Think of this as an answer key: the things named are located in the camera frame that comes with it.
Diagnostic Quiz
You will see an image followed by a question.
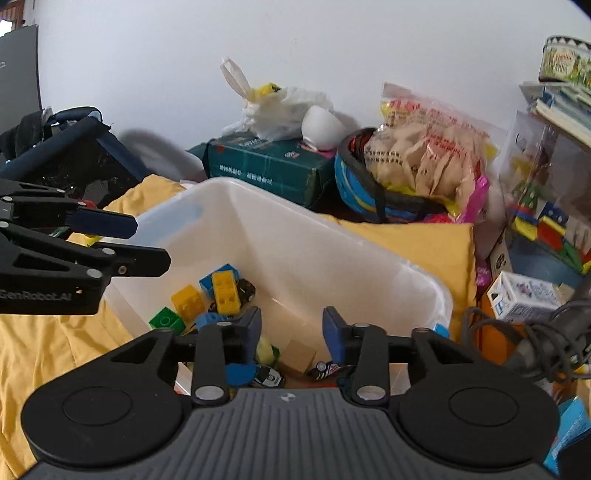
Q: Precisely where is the green rectangular building block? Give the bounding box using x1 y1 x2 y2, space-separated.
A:
148 308 185 333

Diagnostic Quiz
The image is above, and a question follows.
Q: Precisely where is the white plastic bag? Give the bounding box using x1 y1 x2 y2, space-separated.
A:
219 56 335 140

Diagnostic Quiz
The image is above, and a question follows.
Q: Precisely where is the clear box of toy blocks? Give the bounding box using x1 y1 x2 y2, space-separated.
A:
501 108 591 287

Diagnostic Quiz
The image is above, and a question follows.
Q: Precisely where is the blue round disc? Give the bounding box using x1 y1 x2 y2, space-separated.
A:
226 362 256 387

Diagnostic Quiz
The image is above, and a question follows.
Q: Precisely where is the pink plastic toy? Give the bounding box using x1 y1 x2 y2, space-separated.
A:
462 175 490 222

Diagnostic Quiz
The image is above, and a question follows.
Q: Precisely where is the grey flat panel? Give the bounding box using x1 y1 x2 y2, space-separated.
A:
0 24 44 134

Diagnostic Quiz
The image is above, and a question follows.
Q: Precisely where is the white plastic storage bin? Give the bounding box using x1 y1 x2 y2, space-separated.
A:
104 176 454 398

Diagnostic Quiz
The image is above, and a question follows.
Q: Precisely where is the light blue cardboard box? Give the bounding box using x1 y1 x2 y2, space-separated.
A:
544 396 591 476

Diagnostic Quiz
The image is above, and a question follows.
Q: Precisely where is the dark blue mesh playpen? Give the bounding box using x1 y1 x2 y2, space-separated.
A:
0 107 153 204

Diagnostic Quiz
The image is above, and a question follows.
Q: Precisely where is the pale cream building block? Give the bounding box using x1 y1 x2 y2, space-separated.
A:
256 337 281 365

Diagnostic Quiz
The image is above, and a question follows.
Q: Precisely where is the small white box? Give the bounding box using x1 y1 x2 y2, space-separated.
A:
487 270 575 324

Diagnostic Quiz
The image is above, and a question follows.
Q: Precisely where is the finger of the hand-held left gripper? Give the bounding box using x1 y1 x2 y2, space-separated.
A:
0 178 139 241
0 226 171 281

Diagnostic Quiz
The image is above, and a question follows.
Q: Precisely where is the round printed tin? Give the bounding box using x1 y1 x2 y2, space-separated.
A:
538 36 591 90

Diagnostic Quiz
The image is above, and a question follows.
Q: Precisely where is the yellow building block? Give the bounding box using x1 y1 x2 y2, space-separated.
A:
171 285 204 321
211 270 242 315

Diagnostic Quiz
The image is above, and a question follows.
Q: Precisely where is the wooden cube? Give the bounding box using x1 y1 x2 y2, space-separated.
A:
281 340 317 374

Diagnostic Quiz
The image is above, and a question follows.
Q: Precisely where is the dark green box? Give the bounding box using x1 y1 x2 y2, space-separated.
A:
188 130 338 210

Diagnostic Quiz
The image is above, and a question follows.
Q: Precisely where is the stack of books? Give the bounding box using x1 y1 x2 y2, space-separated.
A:
519 80 591 139

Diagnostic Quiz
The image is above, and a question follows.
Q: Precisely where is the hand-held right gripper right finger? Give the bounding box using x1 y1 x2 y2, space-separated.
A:
322 306 476 407

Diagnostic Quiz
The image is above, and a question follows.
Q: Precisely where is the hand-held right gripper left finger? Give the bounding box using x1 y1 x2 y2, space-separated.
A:
111 306 262 408

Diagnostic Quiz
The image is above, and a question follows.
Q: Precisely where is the grey cable bundle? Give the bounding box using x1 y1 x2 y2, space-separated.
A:
462 277 591 384

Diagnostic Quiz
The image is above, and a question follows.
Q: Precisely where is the clear bag of crackers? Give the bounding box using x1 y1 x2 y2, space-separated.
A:
365 83 506 217

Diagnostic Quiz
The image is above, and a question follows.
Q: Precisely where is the yellow blanket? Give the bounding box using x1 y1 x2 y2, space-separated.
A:
0 174 477 478

